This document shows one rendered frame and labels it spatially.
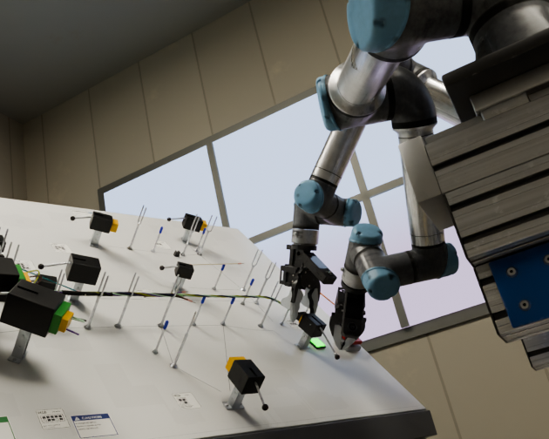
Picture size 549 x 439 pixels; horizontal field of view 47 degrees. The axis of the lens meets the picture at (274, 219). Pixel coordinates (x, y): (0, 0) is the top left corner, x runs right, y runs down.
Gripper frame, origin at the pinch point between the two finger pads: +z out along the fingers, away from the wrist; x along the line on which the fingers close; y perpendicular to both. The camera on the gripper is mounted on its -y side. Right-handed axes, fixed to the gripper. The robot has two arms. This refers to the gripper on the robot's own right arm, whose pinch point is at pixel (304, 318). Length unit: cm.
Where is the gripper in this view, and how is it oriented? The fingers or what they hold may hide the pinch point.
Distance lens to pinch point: 177.6
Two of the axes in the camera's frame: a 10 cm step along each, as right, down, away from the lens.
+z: -0.8, 10.0, -0.1
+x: -6.9, -0.6, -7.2
